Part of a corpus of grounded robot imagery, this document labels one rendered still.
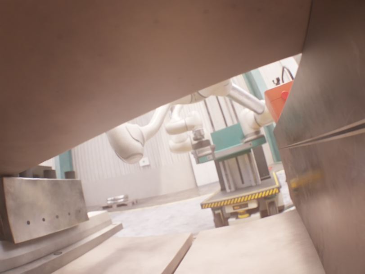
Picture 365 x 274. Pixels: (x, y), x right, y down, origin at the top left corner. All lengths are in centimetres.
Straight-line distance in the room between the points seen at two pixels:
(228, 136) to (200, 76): 141
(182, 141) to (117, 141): 94
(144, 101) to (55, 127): 13
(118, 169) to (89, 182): 189
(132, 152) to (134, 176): 683
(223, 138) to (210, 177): 477
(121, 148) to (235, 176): 126
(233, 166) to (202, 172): 467
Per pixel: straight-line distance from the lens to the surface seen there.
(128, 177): 755
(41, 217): 70
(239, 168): 164
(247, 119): 139
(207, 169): 628
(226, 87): 93
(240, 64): 18
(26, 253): 76
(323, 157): 27
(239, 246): 59
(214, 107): 176
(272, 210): 138
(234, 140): 156
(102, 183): 829
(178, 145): 149
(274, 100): 65
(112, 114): 22
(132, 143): 60
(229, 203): 134
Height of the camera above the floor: 60
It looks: 13 degrees up
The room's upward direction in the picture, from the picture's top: 14 degrees counter-clockwise
